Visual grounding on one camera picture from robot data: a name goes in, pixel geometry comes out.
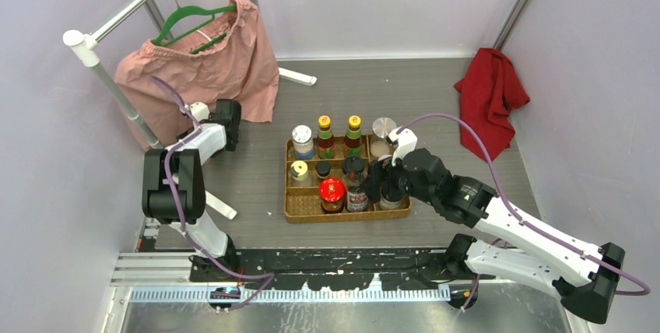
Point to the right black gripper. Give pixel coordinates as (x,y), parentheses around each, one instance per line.
(380,170)

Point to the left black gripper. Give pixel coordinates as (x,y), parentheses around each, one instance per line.
(209,117)

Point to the silver lid tall glass jar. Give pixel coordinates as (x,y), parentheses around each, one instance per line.
(379,145)

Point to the clear vinegar bottle red label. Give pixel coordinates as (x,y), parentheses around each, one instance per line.
(356,198)

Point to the black lid spice grinder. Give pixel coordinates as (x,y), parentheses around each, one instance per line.
(348,162)

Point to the yellow cap sauce bottle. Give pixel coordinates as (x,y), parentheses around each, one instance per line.
(326,139)
(353,137)

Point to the silver lid pepper jar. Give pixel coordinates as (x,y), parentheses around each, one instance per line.
(303,142)

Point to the red lid sauce jar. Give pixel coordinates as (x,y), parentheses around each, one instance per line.
(332,193)

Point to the pale yellow lid jar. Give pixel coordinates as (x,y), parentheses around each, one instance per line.
(300,175)

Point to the woven divided tray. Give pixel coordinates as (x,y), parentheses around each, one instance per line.
(302,204)

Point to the small black cap bottle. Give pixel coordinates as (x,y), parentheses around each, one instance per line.
(323,170)

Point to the red cloth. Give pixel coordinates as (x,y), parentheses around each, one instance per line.
(488,93)

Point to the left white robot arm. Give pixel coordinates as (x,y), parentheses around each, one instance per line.
(173,187)

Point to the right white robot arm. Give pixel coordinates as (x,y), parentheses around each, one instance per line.
(581,276)

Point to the pink skirt garment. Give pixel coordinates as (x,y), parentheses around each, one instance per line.
(230,58)

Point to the white garment rack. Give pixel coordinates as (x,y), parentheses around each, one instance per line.
(183,21)

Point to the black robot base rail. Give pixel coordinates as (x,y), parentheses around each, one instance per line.
(253,273)

